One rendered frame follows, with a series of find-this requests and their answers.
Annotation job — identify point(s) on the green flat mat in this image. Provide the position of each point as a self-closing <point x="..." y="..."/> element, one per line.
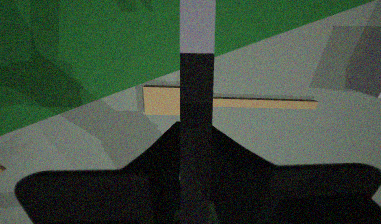
<point x="57" y="55"/>

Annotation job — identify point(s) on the red putter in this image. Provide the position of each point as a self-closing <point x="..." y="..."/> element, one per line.
<point x="197" y="45"/>

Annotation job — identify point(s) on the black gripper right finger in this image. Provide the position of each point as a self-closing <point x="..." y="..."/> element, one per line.
<point x="246" y="188"/>

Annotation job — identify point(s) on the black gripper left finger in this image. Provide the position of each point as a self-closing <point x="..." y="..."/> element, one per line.
<point x="145" y="190"/>

